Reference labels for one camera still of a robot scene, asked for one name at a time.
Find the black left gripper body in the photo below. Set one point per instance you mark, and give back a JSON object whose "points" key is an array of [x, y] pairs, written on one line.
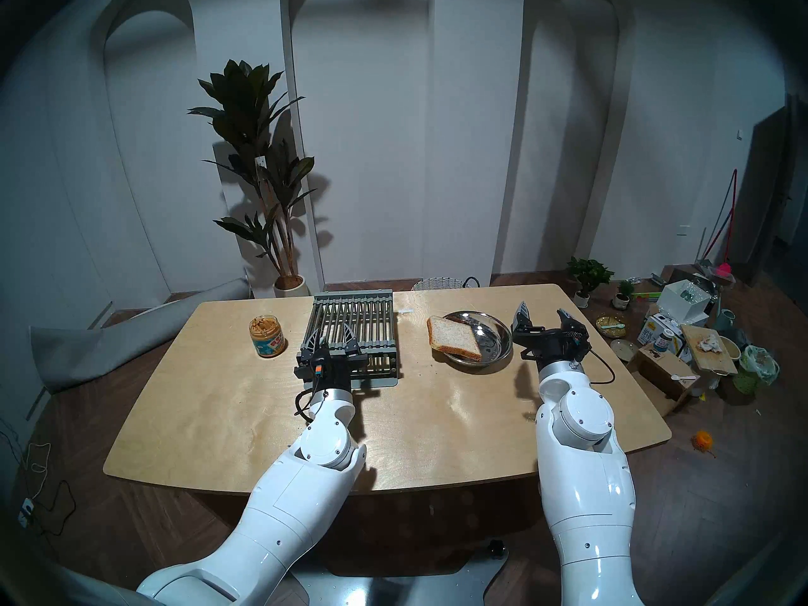
{"points": [[341, 371]]}

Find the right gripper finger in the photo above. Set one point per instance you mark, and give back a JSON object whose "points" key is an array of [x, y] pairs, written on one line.
{"points": [[571, 324], [522, 319]]}

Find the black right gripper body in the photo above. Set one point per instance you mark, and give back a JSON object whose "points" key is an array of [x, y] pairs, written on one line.
{"points": [[549, 347]]}

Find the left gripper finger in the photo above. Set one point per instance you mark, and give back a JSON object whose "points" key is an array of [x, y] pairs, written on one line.
{"points": [[351, 343], [313, 343]]}

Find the round steel plate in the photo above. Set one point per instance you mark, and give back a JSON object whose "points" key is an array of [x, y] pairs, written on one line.
{"points": [[495, 336]]}

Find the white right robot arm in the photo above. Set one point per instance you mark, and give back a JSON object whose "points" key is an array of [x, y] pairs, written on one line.
{"points": [[587, 472]]}

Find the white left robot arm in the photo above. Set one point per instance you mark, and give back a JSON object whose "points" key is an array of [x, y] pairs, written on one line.
{"points": [[297, 504]]}

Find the metal robot base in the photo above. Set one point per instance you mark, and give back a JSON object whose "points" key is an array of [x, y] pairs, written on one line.
{"points": [[404, 589]]}

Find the open peanut butter jar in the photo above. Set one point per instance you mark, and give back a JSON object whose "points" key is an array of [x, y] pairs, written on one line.
{"points": [[268, 343]]}

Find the slice of bread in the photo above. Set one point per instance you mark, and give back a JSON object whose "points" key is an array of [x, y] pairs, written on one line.
{"points": [[451, 336]]}

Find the grey dish rack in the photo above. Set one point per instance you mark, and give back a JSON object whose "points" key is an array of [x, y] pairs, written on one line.
{"points": [[372, 314]]}

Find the small yellow dish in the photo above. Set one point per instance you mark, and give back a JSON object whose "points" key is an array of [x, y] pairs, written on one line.
{"points": [[611, 326]]}

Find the small bushy potted plant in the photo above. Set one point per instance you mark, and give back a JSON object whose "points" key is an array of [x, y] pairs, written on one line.
{"points": [[590, 273]]}

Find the white plant pot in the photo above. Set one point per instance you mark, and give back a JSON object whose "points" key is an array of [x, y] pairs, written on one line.
{"points": [[290, 290]]}

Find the tiny potted plant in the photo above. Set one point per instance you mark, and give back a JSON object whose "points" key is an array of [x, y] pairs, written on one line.
{"points": [[623, 292]]}

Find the white printed carton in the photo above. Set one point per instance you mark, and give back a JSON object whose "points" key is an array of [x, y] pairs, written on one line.
{"points": [[650, 333]]}

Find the brown bottle white lid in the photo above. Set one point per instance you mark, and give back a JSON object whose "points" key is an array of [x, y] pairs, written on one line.
{"points": [[663, 343]]}

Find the white open box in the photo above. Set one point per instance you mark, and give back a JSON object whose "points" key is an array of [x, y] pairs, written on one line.
{"points": [[678, 305]]}

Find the white plastic spoon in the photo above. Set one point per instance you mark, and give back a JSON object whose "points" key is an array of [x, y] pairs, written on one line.
{"points": [[677, 378]]}

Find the crumpled white tissue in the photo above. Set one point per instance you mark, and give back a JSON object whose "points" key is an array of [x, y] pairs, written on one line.
{"points": [[708, 343]]}

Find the wooden cutting board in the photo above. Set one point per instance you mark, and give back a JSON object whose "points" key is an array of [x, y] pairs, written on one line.
{"points": [[710, 362]]}

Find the pale green jug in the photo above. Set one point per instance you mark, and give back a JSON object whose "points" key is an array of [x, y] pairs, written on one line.
{"points": [[727, 320]]}

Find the cream bowl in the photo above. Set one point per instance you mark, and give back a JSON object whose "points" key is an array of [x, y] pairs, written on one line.
{"points": [[731, 349]]}

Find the orange fluffy ball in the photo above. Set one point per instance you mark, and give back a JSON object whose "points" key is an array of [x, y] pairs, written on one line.
{"points": [[702, 440]]}

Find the tall dark leafy plant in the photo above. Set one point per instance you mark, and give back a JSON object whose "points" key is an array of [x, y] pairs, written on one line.
{"points": [[249, 125]]}

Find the dark door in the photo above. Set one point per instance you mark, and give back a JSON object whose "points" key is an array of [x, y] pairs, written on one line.
{"points": [[767, 188]]}

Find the white power strip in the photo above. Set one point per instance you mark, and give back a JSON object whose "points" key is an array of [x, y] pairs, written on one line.
{"points": [[24, 513]]}

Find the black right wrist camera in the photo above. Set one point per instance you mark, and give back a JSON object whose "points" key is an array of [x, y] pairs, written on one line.
{"points": [[577, 341]]}

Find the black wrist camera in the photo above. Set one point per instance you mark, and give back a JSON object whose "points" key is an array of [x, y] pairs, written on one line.
{"points": [[319, 367], [577, 341]]}

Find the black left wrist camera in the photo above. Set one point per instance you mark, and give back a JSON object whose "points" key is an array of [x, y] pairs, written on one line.
{"points": [[319, 367]]}

